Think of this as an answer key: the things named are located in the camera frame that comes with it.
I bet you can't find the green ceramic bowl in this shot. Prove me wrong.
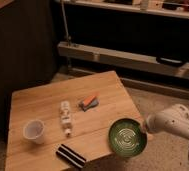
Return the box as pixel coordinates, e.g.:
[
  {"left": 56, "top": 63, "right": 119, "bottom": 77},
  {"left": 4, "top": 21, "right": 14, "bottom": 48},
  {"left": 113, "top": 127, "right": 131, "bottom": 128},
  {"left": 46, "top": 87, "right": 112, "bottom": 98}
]
[{"left": 108, "top": 118, "right": 147, "bottom": 158}]

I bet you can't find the white plastic cup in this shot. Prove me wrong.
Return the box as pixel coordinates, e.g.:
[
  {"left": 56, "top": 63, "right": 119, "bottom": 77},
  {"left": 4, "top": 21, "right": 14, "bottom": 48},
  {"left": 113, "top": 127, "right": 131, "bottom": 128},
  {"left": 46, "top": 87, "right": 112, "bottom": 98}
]
[{"left": 23, "top": 120, "right": 44, "bottom": 144}]

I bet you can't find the white plastic bottle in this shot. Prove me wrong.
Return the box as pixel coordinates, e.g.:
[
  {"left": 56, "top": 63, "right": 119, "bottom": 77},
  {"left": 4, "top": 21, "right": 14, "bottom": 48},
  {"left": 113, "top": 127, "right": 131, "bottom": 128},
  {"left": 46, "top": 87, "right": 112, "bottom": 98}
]
[{"left": 60, "top": 101, "right": 72, "bottom": 137}]

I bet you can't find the dark wooden cabinet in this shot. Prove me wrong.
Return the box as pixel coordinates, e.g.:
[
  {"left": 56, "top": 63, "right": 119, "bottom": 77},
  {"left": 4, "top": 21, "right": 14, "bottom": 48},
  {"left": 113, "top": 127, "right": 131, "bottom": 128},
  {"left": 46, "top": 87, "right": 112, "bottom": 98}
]
[{"left": 0, "top": 0, "right": 57, "bottom": 138}]

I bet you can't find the metal vertical pole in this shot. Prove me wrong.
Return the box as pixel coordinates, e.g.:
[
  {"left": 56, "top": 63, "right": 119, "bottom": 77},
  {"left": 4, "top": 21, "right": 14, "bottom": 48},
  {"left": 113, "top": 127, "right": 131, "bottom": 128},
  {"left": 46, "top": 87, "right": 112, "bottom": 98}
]
[{"left": 60, "top": 0, "right": 71, "bottom": 46}]

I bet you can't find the wooden lower shelf beam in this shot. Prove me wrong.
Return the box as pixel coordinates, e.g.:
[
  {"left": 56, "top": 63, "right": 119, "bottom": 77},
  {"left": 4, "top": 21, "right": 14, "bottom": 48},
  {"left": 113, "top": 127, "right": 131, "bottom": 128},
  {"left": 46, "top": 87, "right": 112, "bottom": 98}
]
[{"left": 57, "top": 42, "right": 189, "bottom": 79}]

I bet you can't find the upper shelf board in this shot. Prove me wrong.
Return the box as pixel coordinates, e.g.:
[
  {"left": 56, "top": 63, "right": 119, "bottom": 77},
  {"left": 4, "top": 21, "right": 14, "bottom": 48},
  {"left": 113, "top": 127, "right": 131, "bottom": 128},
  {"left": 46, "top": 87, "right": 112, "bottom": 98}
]
[{"left": 54, "top": 0, "right": 189, "bottom": 19}]

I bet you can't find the black handle on shelf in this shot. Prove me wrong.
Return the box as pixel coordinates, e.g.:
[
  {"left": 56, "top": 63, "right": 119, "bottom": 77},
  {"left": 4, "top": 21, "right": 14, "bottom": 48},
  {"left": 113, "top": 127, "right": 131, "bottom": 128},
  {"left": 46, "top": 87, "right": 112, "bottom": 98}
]
[{"left": 156, "top": 57, "right": 186, "bottom": 67}]

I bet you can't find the black white striped cloth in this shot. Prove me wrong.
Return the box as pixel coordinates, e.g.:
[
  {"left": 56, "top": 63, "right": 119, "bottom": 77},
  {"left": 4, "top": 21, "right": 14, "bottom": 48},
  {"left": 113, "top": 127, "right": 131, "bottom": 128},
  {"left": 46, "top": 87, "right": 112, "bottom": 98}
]
[{"left": 56, "top": 144, "right": 86, "bottom": 169}]

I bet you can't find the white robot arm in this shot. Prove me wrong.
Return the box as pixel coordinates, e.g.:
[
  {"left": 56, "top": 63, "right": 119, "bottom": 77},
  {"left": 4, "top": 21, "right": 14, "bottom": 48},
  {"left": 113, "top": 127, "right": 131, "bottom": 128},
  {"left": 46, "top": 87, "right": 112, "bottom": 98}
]
[{"left": 143, "top": 104, "right": 189, "bottom": 140}]

